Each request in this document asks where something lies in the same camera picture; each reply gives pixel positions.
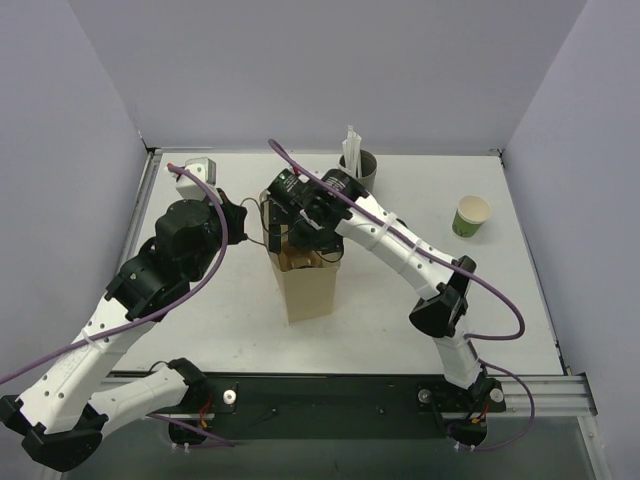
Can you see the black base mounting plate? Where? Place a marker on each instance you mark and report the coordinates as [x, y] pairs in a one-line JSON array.
[[254, 406]]

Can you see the white wrapped straws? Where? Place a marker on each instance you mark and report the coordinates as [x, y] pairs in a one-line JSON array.
[[352, 152]]

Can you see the brown paper takeout bag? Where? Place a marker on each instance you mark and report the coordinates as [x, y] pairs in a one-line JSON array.
[[307, 293]]

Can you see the single brown pulp carrier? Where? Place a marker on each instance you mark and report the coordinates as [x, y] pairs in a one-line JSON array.
[[291, 258]]

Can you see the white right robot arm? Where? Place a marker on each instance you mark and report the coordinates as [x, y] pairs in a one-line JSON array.
[[440, 280]]

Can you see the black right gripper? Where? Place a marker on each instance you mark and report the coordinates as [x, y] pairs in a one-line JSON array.
[[279, 220]]

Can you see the aluminium frame rail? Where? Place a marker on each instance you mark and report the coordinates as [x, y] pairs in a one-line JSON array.
[[551, 395]]

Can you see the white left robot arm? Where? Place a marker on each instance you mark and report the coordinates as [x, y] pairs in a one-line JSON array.
[[64, 417]]

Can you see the grey cylindrical straw holder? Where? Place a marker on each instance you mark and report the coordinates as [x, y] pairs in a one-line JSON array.
[[368, 164]]

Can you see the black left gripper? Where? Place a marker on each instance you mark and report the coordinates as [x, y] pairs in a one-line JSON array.
[[235, 220]]

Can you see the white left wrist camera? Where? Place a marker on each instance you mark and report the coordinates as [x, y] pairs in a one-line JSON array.
[[195, 178]]

